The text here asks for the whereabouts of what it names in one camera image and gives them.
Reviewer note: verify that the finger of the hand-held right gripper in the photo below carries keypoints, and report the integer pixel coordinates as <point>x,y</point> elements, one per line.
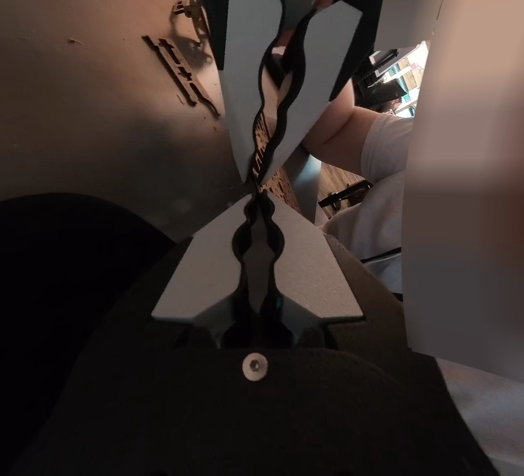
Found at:
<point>243,54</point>
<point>323,66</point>

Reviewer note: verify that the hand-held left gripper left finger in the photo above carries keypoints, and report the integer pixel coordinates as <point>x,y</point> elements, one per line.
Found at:
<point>200,275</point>

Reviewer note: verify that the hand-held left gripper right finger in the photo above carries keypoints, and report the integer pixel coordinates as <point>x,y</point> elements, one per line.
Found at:
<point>311,275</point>

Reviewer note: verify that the long wooden strip part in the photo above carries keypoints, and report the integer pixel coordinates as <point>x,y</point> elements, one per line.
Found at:
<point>186,79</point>

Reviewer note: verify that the laser-cut wooden parts sheet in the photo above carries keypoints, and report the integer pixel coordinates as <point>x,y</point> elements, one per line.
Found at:
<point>282,189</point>

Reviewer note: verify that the assembled wooden model piece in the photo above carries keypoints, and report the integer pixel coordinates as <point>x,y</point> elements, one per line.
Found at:
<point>188,7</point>

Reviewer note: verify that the black chair base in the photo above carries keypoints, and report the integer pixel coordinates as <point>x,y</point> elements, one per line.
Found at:
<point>348,195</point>

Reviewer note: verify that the black pad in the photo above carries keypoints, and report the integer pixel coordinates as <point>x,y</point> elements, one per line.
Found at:
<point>61,279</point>

